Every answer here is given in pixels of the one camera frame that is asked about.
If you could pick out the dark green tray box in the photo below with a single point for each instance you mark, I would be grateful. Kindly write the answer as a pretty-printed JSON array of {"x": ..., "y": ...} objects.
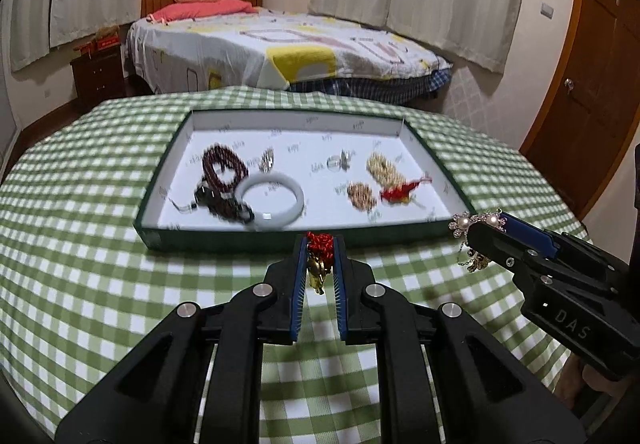
[{"x": 310, "y": 134}]

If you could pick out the red gift boxes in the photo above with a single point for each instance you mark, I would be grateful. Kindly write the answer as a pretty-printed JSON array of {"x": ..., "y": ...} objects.
[{"x": 100, "y": 42}]

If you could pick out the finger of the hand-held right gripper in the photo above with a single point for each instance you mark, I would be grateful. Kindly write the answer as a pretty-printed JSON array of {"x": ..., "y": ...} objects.
[
  {"x": 530, "y": 234},
  {"x": 492, "y": 239}
]

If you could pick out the bed with patterned sheet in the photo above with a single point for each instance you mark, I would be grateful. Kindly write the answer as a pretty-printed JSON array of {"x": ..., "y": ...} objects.
[{"x": 280, "y": 49}]

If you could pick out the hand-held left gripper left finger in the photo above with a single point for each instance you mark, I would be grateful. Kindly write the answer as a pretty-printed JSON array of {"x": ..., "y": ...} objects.
[{"x": 299, "y": 294}]

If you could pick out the green checkered tablecloth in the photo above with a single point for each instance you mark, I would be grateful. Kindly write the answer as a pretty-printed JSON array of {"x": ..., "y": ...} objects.
[{"x": 75, "y": 234}]

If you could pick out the pale green jade bangle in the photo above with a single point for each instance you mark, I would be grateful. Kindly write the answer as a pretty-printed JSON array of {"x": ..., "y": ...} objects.
[{"x": 295, "y": 189}]

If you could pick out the metal door knob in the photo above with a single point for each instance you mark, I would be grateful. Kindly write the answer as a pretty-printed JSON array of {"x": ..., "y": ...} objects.
[{"x": 570, "y": 85}]

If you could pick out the dark wooden nightstand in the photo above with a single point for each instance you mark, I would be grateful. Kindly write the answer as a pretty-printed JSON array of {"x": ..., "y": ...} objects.
[{"x": 97, "y": 79}]

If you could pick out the white wall switch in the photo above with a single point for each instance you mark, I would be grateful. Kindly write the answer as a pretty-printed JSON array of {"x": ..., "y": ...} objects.
[{"x": 547, "y": 10}]

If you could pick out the pink pillow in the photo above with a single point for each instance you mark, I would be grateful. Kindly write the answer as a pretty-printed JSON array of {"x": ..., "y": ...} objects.
[{"x": 205, "y": 10}]

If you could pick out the gold pearl flower jewelry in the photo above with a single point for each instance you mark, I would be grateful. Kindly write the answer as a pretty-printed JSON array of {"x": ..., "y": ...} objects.
[{"x": 467, "y": 222}]

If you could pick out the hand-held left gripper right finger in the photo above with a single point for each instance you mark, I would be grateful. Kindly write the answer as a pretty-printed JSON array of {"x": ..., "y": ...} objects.
[{"x": 340, "y": 294}]

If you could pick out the silver rhinestone brooch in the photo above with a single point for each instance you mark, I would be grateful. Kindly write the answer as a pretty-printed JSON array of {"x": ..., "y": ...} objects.
[{"x": 266, "y": 160}]

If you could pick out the red knot tassel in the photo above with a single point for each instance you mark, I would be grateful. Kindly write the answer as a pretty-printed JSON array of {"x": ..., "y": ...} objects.
[{"x": 400, "y": 191}]

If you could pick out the brown wooden door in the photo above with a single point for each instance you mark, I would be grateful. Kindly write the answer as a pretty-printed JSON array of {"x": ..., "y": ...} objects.
[{"x": 585, "y": 49}]

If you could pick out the red and gold charm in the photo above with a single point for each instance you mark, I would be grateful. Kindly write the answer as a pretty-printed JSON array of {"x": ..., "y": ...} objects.
[{"x": 320, "y": 244}]

